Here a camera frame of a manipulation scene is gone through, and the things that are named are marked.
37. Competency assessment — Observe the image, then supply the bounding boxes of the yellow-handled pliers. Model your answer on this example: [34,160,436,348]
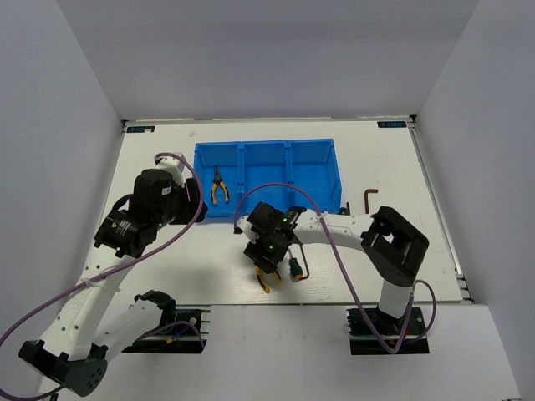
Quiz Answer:
[211,165,230,206]
[255,266,282,294]

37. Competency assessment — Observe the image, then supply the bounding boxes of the green screwdriver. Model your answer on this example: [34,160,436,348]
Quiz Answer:
[338,202,350,216]
[288,249,303,281]

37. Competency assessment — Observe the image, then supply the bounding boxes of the short dark hex key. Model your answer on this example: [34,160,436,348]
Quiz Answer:
[364,188,379,214]

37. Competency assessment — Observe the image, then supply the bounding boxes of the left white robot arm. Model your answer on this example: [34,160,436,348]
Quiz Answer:
[18,164,207,397]

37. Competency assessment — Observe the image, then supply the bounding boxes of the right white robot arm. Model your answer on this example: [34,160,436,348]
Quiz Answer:
[235,202,430,333]

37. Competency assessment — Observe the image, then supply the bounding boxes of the blue three-compartment plastic bin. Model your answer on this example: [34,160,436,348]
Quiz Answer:
[194,139,342,221]

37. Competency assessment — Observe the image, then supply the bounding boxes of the left blue corner label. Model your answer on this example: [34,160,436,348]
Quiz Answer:
[126,125,155,133]

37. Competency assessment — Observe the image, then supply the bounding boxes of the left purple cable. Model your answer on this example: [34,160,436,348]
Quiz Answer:
[0,152,206,401]

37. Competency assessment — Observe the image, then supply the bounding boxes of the purple cable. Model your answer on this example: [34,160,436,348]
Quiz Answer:
[0,152,206,401]
[232,183,437,354]

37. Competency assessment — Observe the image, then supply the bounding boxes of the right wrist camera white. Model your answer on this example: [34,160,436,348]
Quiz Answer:
[234,216,258,243]

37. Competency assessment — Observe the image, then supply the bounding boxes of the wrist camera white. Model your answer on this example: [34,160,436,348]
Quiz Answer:
[154,155,185,185]
[234,216,258,243]

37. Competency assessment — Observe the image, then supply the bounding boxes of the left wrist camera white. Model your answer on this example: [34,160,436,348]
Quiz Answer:
[154,155,185,185]

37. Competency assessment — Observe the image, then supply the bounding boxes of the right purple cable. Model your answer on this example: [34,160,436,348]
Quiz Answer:
[232,183,437,354]

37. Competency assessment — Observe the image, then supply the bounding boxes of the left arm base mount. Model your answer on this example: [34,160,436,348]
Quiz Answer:
[122,307,211,355]

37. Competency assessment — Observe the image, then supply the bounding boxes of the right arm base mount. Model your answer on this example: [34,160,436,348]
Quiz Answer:
[346,307,430,356]

